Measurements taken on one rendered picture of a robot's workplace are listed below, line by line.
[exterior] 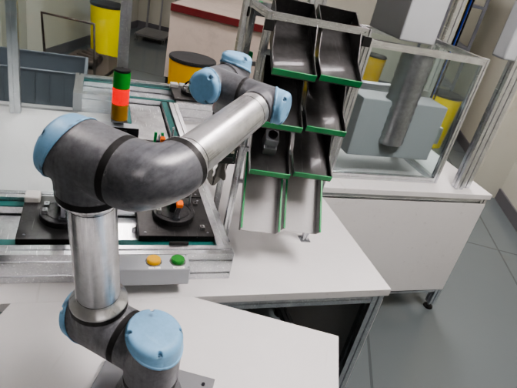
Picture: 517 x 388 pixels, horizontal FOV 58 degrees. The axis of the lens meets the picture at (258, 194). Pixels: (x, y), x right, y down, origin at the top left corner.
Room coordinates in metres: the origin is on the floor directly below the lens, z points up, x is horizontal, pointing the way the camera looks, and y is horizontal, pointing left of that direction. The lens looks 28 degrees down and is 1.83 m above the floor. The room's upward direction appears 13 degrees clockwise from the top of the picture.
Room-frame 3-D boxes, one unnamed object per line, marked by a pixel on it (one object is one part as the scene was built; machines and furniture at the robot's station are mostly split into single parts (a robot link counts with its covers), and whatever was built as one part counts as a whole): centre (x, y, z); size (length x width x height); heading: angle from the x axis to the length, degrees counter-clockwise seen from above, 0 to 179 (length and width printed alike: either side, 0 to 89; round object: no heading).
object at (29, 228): (1.19, 0.57, 0.96); 0.24 x 0.24 x 0.02; 23
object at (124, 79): (1.35, 0.48, 1.39); 0.05 x 0.05 x 0.05
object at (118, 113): (1.35, 0.48, 1.29); 0.05 x 0.05 x 0.05
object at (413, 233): (2.57, -0.64, 0.43); 1.11 x 0.68 x 0.86; 113
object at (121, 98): (1.35, 0.48, 1.34); 0.05 x 0.05 x 0.05
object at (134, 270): (1.09, 0.25, 0.93); 0.21 x 0.07 x 0.06; 113
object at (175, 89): (2.66, 0.51, 1.01); 0.24 x 0.24 x 0.13; 23
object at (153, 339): (0.69, 0.14, 1.06); 0.13 x 0.12 x 0.14; 72
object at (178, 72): (4.56, 0.92, 0.35); 0.46 x 0.44 x 0.70; 88
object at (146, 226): (1.33, 0.26, 1.01); 0.24 x 0.24 x 0.13; 23
